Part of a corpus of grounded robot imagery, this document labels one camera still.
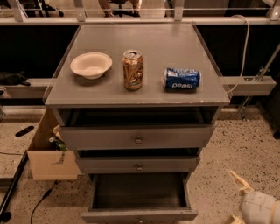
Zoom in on grey top drawer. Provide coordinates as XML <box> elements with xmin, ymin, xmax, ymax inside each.
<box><xmin>58</xmin><ymin>108</ymin><xmax>216</xmax><ymax>151</ymax></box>

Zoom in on trash in cardboard box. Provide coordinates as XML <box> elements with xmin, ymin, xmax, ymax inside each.
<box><xmin>49</xmin><ymin>125</ymin><xmax>67</xmax><ymax>151</ymax></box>

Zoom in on grey drawer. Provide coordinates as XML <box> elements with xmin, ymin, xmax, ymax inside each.
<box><xmin>81</xmin><ymin>172</ymin><xmax>198</xmax><ymax>224</ymax></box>
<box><xmin>58</xmin><ymin>108</ymin><xmax>216</xmax><ymax>151</ymax></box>
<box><xmin>76</xmin><ymin>148</ymin><xmax>200</xmax><ymax>173</ymax></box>

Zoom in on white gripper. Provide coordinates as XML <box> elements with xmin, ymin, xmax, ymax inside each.
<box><xmin>223</xmin><ymin>170</ymin><xmax>280</xmax><ymax>224</ymax></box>

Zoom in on black floor rail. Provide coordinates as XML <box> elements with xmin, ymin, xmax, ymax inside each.
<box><xmin>0</xmin><ymin>152</ymin><xmax>28</xmax><ymax>224</ymax></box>

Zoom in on white cable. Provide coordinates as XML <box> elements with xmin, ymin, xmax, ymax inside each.
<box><xmin>225</xmin><ymin>14</ymin><xmax>251</xmax><ymax>95</ymax></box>

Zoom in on black floor cable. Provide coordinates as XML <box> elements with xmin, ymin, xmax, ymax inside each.
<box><xmin>29</xmin><ymin>179</ymin><xmax>58</xmax><ymax>224</ymax></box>

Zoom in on cardboard box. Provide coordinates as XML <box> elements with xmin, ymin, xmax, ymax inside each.
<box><xmin>27</xmin><ymin>109</ymin><xmax>81</xmax><ymax>180</ymax></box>

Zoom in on white paper bowl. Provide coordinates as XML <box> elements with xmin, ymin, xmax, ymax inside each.
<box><xmin>70</xmin><ymin>52</ymin><xmax>113</xmax><ymax>80</ymax></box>

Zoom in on black object on ledge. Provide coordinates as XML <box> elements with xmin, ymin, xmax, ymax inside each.
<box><xmin>0</xmin><ymin>71</ymin><xmax>31</xmax><ymax>86</ymax></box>

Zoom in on black marker on floor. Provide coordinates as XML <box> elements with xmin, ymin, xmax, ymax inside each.
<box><xmin>15</xmin><ymin>125</ymin><xmax>34</xmax><ymax>137</ymax></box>

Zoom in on person legs in background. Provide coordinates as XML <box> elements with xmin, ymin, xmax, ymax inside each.
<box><xmin>98</xmin><ymin>0</ymin><xmax>142</xmax><ymax>18</ymax></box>

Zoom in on gold soda can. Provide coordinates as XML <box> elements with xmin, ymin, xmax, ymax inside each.
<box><xmin>122</xmin><ymin>49</ymin><xmax>144</xmax><ymax>90</ymax></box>

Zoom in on blue pepsi can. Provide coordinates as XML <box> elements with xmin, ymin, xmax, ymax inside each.
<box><xmin>163</xmin><ymin>67</ymin><xmax>200</xmax><ymax>89</ymax></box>

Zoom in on grey middle drawer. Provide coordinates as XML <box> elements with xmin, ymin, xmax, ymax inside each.
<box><xmin>76</xmin><ymin>148</ymin><xmax>200</xmax><ymax>173</ymax></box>

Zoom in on grey drawer cabinet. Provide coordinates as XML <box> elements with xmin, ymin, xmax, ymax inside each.
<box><xmin>42</xmin><ymin>22</ymin><xmax>231</xmax><ymax>182</ymax></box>

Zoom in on metal railing frame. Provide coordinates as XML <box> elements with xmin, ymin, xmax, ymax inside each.
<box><xmin>0</xmin><ymin>0</ymin><xmax>280</xmax><ymax>25</ymax></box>

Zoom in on grey bottom drawer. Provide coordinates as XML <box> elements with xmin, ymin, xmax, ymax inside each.
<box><xmin>81</xmin><ymin>172</ymin><xmax>198</xmax><ymax>224</ymax></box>

